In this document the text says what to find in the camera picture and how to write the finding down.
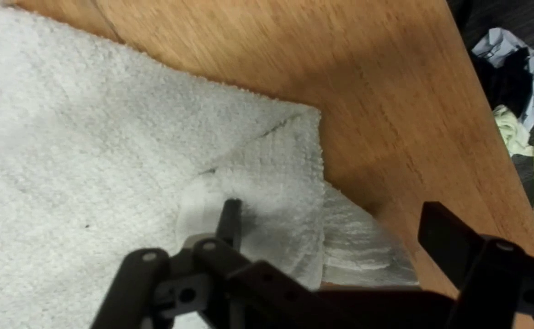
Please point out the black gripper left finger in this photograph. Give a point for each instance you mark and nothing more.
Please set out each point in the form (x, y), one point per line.
(157, 286)

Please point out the blue and white cloth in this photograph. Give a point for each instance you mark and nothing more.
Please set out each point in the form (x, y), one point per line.
(510, 56)

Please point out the pale green cloth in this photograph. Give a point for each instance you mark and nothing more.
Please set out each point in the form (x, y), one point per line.
(514, 131)

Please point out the white terry towel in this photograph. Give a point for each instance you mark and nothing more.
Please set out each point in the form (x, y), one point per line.
(95, 153)

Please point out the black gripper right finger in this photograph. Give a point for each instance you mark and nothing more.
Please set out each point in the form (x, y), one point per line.
(492, 275)

